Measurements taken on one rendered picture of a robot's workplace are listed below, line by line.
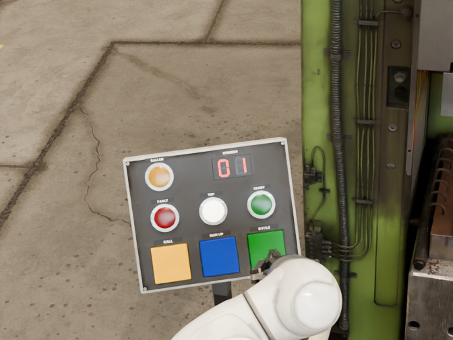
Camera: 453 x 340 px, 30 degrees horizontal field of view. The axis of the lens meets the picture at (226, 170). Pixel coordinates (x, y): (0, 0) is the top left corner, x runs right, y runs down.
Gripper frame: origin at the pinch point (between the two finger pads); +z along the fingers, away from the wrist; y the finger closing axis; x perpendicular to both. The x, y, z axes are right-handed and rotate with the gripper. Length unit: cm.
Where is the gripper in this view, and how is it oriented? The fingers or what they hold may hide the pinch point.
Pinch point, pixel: (276, 259)
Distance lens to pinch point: 163.0
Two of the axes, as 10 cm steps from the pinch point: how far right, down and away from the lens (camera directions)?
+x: -1.3, -9.9, -0.7
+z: -0.8, -0.6, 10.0
